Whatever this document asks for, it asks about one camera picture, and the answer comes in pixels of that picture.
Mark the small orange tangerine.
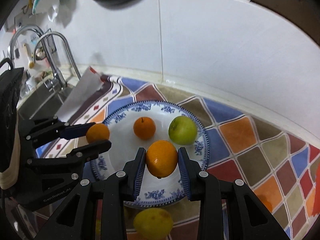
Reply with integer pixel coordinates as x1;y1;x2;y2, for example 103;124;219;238
86;123;110;144

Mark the yellow green pear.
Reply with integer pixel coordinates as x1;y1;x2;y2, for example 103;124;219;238
133;207;174;239

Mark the orange tangerine with stem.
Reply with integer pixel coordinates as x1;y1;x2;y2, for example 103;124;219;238
133;116;156;140

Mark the large orange tangerine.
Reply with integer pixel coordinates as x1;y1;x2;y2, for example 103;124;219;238
146;140;178;179

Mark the green apple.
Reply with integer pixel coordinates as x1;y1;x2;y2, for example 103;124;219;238
168;116;197;145

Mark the chrome kitchen faucet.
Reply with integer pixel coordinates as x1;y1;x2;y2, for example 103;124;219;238
8;24;67;89

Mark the stainless steel sink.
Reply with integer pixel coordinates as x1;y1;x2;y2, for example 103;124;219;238
17;84;73;120

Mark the blue white porcelain plate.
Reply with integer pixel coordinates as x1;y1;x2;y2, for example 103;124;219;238
91;100;210;209

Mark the colourful diamond pattern table mat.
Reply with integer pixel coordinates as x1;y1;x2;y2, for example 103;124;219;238
32;74;320;240

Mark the thin gooseneck water tap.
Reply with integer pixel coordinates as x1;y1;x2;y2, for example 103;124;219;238
35;31;81;80

